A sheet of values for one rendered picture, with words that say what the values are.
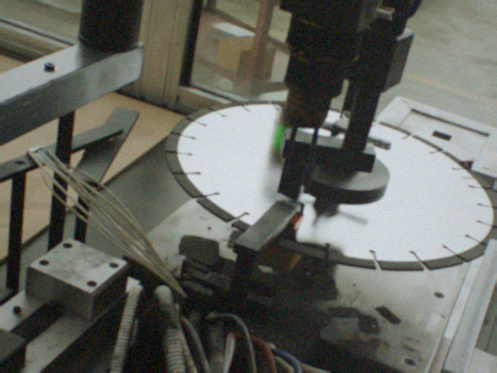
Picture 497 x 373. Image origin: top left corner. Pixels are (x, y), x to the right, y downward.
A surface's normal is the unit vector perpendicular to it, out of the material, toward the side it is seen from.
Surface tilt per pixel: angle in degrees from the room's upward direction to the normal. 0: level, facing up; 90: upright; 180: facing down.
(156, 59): 90
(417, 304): 0
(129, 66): 90
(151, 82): 90
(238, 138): 0
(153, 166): 0
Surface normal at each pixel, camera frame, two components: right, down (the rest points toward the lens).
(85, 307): -0.40, 0.36
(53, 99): 0.90, 0.34
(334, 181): 0.17, -0.82
